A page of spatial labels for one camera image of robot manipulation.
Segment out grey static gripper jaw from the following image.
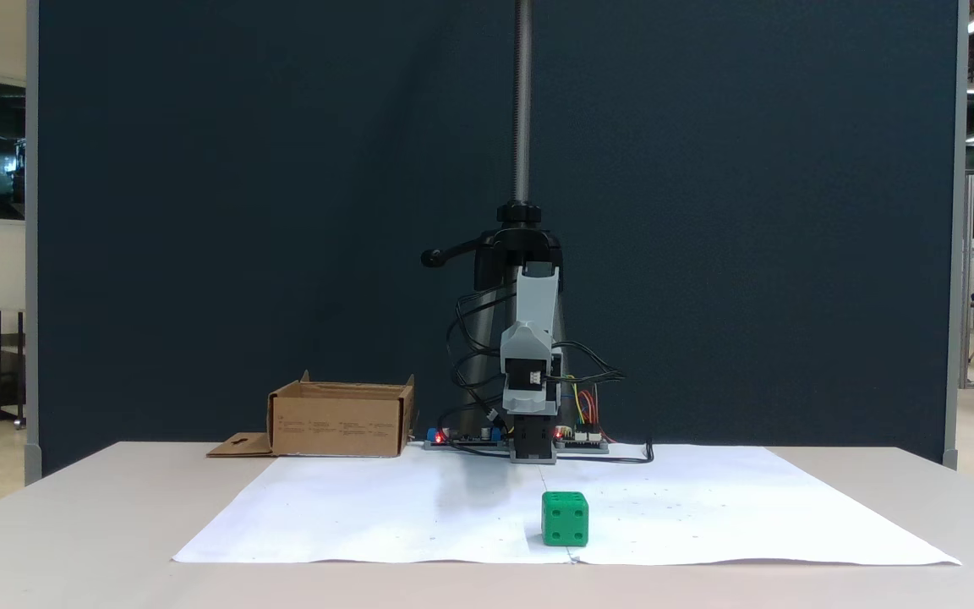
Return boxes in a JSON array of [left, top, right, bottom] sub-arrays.
[[504, 381, 561, 415]]

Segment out green dice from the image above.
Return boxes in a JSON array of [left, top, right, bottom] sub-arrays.
[[541, 491, 589, 547]]

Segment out circuit board with blue parts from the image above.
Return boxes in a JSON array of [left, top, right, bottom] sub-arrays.
[[424, 425, 506, 451]]

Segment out brown cardboard box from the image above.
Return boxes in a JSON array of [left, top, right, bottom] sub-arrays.
[[206, 370, 416, 458]]

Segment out white paper sheet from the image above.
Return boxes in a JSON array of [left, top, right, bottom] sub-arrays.
[[172, 444, 572, 565], [540, 444, 961, 566]]

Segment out black tripod with metal pole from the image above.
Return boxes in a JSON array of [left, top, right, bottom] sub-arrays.
[[421, 0, 572, 441]]

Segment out dark blue partition panel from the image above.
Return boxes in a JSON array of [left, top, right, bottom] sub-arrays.
[[26, 0, 970, 487]]

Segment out black metal cart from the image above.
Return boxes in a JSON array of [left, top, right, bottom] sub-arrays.
[[0, 309, 27, 428]]

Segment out circuit board with jumper wires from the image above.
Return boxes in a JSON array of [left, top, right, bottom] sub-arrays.
[[555, 427, 610, 455]]

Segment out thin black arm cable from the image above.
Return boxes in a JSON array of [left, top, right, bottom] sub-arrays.
[[555, 341, 627, 386]]

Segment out looped black arm cable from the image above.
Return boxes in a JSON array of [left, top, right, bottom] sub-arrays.
[[445, 288, 513, 424]]

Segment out black cable on table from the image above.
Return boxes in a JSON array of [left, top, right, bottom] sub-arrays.
[[556, 439, 655, 465]]

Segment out framed wall window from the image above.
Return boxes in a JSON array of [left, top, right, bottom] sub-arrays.
[[0, 70, 27, 229]]

